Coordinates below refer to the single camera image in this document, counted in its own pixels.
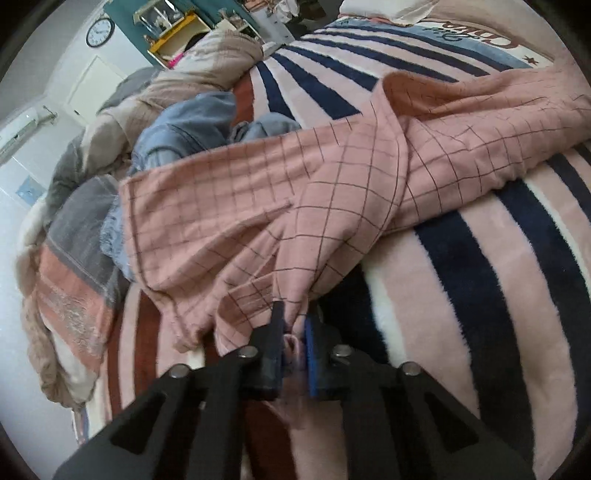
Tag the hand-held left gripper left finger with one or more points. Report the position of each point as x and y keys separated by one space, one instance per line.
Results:
x=276 y=355

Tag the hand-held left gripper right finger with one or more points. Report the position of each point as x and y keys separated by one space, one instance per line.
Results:
x=314 y=357

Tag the pink checked pants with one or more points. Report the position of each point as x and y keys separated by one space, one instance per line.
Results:
x=277 y=194

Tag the striped fleece blanket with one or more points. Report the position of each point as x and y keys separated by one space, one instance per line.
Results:
x=461 y=300

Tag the grey and pink striped blanket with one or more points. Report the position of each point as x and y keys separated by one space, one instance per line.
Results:
x=69 y=286

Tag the blue denim jeans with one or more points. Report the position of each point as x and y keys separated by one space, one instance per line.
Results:
x=184 y=124

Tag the grey cloth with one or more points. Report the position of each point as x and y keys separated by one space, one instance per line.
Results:
x=69 y=161

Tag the pink item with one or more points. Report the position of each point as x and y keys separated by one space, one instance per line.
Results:
x=175 y=60

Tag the white door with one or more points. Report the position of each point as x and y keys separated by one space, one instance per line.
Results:
x=94 y=87

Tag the white air conditioner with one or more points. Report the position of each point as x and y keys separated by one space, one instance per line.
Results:
x=18 y=131

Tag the yellow shelf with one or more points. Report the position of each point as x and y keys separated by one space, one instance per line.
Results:
x=178 y=28

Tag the teal cabinet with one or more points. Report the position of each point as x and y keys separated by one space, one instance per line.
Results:
x=221 y=11

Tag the white and beige pillow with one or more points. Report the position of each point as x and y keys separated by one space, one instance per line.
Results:
x=392 y=9

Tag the blue wall poster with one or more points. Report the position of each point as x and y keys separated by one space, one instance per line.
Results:
x=30 y=190

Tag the round wall clock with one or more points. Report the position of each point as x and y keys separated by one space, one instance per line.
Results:
x=100 y=31

